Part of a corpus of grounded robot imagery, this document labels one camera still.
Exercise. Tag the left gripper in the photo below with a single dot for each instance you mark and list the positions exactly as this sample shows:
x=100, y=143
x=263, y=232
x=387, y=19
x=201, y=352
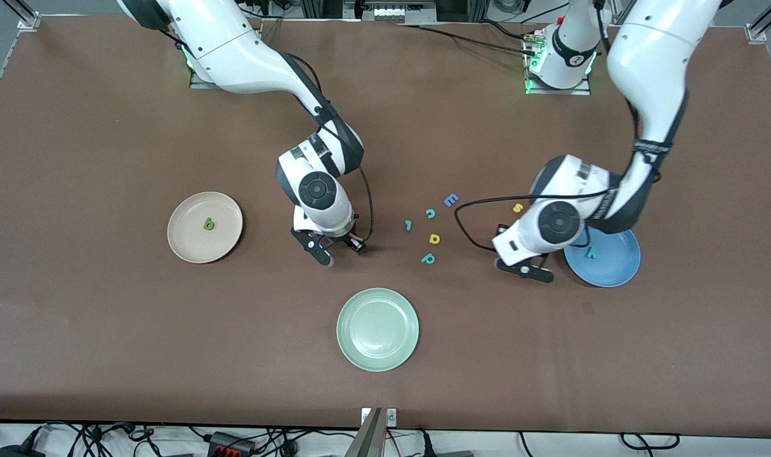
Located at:
x=499, y=226

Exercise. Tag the pale green plate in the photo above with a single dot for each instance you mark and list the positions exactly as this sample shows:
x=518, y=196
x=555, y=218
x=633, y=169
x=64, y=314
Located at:
x=377, y=329

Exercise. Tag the teal foam letter d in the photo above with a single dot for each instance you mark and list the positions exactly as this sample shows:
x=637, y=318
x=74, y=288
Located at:
x=425, y=260

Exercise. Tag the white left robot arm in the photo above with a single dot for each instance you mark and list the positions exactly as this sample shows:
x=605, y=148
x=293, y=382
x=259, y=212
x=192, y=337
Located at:
x=652, y=63

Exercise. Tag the black power plug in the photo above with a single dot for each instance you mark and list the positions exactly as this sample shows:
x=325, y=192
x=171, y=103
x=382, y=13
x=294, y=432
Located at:
x=426, y=444

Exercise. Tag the grey left arm base plate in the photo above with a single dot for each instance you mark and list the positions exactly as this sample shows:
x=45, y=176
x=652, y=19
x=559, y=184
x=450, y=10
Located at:
x=575, y=92

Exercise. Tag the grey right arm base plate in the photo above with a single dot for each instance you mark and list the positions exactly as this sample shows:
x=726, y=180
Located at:
x=198, y=82

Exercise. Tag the beige brown plate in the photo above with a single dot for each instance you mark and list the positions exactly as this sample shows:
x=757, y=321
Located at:
x=188, y=241

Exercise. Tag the blue plate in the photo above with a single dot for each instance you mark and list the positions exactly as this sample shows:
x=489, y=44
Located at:
x=613, y=266

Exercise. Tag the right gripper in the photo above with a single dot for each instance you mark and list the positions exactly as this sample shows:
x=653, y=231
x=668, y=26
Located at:
x=346, y=239

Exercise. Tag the blue foam letter E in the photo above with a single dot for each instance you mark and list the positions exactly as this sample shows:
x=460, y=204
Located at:
x=450, y=200

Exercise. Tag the black power adapter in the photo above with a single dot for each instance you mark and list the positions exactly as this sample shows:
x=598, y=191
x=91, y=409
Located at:
x=17, y=452

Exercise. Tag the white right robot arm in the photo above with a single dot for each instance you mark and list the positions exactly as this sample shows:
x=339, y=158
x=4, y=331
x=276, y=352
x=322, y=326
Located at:
x=233, y=44

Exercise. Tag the grey metal camera post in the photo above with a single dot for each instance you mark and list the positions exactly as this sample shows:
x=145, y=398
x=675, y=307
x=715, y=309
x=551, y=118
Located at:
x=369, y=438

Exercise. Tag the white mounting bracket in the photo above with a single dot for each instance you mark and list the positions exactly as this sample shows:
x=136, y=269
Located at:
x=391, y=417

